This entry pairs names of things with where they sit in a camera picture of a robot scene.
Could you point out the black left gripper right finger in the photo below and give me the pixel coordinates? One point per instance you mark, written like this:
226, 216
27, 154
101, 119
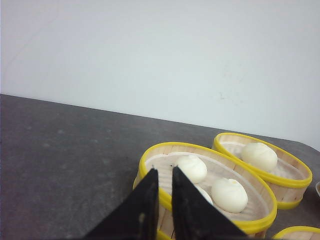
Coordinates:
194, 218

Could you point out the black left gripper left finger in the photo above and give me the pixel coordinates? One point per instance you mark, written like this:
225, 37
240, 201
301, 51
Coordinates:
136, 218

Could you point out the bamboo steamer with three buns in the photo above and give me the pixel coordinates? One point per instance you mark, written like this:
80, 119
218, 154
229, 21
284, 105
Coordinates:
260, 211

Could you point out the bamboo steamer with one bun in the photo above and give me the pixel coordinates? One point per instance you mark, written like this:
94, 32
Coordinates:
290, 178

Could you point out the white steamed bun hidden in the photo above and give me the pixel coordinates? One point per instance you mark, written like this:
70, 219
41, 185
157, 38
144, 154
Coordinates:
204, 194

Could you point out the white steamed bun right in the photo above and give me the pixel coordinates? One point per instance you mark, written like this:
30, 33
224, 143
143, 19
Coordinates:
229, 195

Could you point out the white steamed bun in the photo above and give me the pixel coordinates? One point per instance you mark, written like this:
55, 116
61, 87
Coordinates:
193, 167
229, 195

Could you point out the white steamed bun left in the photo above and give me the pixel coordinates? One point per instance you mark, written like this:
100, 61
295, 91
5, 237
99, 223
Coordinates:
193, 167

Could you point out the white bun in single steamer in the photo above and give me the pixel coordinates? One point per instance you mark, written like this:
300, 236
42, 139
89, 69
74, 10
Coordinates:
260, 156

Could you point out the white plate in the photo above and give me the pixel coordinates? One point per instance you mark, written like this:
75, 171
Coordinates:
317, 189

